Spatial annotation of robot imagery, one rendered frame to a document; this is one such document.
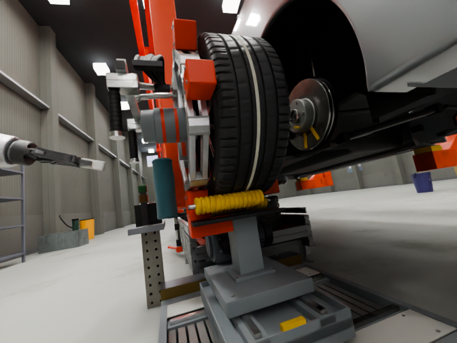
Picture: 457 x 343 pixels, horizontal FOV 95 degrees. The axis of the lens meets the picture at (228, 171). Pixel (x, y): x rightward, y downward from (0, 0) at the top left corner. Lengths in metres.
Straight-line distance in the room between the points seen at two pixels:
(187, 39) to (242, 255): 0.80
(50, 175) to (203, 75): 6.98
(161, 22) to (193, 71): 1.12
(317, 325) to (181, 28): 0.98
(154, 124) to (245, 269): 0.64
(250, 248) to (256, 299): 0.20
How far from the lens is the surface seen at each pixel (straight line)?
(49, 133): 7.74
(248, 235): 0.85
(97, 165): 0.82
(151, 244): 1.36
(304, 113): 0.99
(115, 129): 0.71
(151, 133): 0.85
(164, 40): 1.61
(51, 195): 7.33
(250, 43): 0.80
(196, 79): 0.58
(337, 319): 0.76
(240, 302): 0.73
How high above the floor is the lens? 0.51
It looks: 8 degrees up
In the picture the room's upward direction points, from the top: 9 degrees counter-clockwise
